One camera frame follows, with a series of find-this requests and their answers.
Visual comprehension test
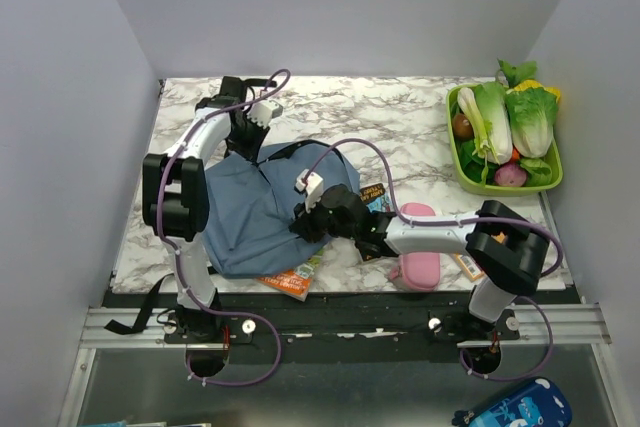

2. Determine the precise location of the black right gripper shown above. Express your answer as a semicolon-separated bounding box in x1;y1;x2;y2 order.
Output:
287;190;357;244

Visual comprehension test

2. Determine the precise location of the blue student backpack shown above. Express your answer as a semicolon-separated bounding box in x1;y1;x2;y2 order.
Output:
201;139;360;278

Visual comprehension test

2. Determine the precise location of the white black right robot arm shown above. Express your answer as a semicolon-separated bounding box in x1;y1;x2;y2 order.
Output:
290;181;553;339

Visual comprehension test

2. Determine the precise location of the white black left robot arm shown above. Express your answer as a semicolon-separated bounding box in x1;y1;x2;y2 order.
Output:
142;76;282;343

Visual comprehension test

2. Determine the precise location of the orange storey treehouse book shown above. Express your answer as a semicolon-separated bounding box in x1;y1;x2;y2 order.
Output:
257;249;324;302

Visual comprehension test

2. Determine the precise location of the black storey treehouse book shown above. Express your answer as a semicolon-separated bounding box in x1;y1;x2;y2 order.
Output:
360;183;393;212

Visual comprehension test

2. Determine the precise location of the pink pencil case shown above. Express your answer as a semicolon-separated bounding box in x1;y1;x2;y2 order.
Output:
388;218;441;292

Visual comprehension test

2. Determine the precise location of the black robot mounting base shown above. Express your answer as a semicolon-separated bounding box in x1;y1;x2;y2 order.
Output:
162;289;521;378

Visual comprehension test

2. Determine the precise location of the orange notebook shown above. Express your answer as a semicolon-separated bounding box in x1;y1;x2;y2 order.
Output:
450;232;507;281

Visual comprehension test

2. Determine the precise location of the brown mushroom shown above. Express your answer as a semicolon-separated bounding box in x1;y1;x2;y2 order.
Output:
452;113;474;142

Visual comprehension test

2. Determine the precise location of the white green leek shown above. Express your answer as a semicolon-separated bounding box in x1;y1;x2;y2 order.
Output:
457;87;492;160

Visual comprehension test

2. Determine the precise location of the purple red onion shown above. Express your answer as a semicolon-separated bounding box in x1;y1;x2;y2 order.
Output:
493;163;528;188

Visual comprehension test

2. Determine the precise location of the orange carrot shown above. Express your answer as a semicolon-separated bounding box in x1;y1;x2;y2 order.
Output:
510;147;521;162

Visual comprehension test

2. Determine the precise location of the left napa cabbage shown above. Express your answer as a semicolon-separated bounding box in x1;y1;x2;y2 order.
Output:
472;81;513;165

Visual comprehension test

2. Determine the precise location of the napa cabbage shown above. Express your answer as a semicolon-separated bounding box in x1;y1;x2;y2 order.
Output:
505;89;559;158
472;81;513;165

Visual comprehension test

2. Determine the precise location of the right napa cabbage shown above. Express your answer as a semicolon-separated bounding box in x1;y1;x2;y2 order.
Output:
505;89;559;158

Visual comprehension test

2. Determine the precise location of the green plastic vegetable basket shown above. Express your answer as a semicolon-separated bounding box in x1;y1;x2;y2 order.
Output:
445;84;564;197

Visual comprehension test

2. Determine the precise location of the green leafy lettuce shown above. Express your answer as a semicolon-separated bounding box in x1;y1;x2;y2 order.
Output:
498;59;538;88

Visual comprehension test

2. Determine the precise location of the yellow corn cob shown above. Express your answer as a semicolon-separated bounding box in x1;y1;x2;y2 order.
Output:
510;79;562;103

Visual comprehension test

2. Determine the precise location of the blue shark pencil case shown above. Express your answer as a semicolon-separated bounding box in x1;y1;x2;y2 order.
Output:
451;377;573;427

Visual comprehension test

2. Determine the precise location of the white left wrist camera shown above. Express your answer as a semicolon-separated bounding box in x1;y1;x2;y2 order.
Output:
247;99;283;128

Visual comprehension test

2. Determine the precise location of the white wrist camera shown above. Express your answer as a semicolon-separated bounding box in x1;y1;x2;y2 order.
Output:
247;99;283;128
295;169;324;212

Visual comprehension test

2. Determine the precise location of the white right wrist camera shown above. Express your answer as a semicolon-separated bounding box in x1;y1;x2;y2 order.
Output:
295;169;324;212

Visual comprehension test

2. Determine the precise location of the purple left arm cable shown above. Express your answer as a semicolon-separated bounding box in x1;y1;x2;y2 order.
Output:
156;68;292;389

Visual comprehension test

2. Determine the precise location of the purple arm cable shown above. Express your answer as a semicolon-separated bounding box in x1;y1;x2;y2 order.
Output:
305;139;565;382
156;68;292;389

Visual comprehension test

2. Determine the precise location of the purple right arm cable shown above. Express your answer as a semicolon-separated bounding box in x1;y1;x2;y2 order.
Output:
305;139;565;382

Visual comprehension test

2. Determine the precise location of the aluminium rail frame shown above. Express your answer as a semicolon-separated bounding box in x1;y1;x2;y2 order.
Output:
78;305;612;349

